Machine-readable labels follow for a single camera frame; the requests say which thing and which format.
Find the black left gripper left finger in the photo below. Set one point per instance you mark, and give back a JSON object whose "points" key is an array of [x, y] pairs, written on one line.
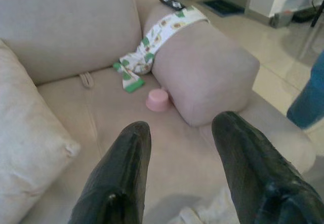
{"points": [[119, 178]]}

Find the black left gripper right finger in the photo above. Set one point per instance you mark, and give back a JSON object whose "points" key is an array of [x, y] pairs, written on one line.
{"points": [[255, 173]]}

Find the beige fabric sofa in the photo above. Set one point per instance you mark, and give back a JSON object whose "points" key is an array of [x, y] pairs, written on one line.
{"points": [[101, 82]]}

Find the cream white pillow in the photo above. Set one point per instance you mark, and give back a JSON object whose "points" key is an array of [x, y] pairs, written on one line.
{"points": [[25, 132]]}

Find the dark blue floor mat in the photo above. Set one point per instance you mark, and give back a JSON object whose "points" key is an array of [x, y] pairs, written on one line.
{"points": [[223, 6]]}

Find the white crumpled cloth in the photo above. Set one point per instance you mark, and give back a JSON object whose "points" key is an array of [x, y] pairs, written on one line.
{"points": [[205, 208]]}

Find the pink plastic cup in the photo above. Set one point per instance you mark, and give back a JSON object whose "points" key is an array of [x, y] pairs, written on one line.
{"points": [[157, 100]]}

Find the person's blue jeans leg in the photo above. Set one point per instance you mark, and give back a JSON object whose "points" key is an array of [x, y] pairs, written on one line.
{"points": [[308, 99]]}

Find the avocado print white cloth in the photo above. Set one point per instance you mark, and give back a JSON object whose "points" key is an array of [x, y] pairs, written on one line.
{"points": [[154, 44]]}

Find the grey metal box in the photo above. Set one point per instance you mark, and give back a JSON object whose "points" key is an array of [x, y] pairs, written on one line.
{"points": [[281, 20]]}

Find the black remote control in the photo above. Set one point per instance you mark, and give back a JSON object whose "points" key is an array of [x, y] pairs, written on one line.
{"points": [[172, 2]]}

